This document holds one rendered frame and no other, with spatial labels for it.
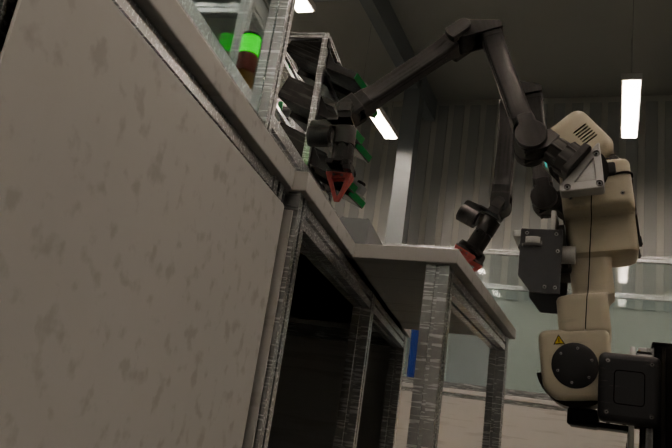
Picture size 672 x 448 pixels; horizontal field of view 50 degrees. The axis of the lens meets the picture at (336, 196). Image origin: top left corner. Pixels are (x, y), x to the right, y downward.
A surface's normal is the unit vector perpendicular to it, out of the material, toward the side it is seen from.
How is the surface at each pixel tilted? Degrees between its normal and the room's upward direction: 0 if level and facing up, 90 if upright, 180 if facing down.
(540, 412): 90
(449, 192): 90
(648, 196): 90
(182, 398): 90
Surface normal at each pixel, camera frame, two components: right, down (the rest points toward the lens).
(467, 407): -0.34, -0.33
